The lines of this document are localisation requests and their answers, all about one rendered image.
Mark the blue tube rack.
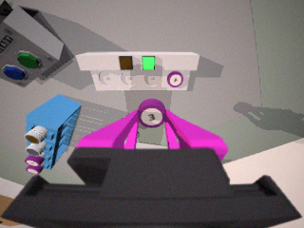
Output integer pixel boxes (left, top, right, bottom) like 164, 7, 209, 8
26, 94, 82, 170

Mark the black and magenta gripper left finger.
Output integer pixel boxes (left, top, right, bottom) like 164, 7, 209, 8
75, 109, 139, 148

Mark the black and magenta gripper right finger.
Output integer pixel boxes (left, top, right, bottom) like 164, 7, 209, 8
165, 109, 228, 161

